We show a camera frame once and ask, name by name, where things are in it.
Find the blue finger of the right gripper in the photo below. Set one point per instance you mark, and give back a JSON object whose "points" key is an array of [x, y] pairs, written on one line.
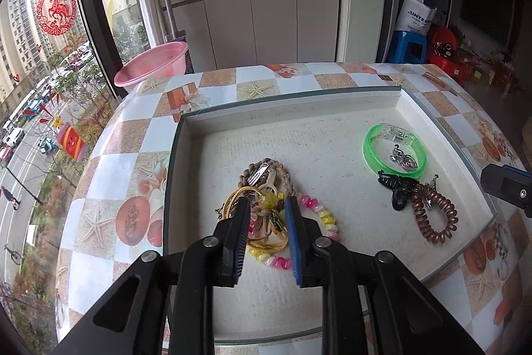
{"points": [[519, 172]]}

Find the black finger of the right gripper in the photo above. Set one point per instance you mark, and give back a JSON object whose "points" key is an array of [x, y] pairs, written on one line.
{"points": [[507, 186]]}

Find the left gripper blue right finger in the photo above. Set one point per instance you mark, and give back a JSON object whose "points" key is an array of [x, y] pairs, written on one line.
{"points": [[371, 303]]}

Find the green translucent bangle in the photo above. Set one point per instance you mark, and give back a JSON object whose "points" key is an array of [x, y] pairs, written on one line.
{"points": [[378, 144]]}

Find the grey-green jewelry tray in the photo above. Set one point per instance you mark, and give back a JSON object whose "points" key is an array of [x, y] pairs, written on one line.
{"points": [[318, 138]]}

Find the silver rhinestone hair clip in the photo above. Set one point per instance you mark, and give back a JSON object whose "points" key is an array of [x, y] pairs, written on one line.
{"points": [[408, 163]]}

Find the black claw hair clip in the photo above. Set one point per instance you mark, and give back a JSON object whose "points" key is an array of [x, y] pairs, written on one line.
{"points": [[401, 187]]}

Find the patterned checkered tablecloth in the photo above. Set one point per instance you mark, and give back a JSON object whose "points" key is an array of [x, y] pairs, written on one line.
{"points": [[487, 289]]}

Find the red plastic chair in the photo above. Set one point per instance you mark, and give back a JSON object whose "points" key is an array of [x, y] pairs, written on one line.
{"points": [[442, 52]]}

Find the dark metal hair clip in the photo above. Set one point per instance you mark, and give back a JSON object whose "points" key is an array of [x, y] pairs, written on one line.
{"points": [[264, 175]]}

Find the blue plastic stool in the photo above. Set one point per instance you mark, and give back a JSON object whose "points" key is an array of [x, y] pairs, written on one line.
{"points": [[407, 48]]}

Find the white shopping bag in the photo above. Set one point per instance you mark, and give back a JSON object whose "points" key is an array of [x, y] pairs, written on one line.
{"points": [[415, 17]]}

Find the pink plastic basin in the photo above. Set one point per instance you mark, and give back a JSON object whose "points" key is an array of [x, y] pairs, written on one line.
{"points": [[161, 62]]}

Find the beige sideboard cabinet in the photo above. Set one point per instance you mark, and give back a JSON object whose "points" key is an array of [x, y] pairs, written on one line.
{"points": [[224, 34]]}

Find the red horse window decal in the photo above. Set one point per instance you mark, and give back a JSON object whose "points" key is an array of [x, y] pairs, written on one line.
{"points": [[56, 17]]}

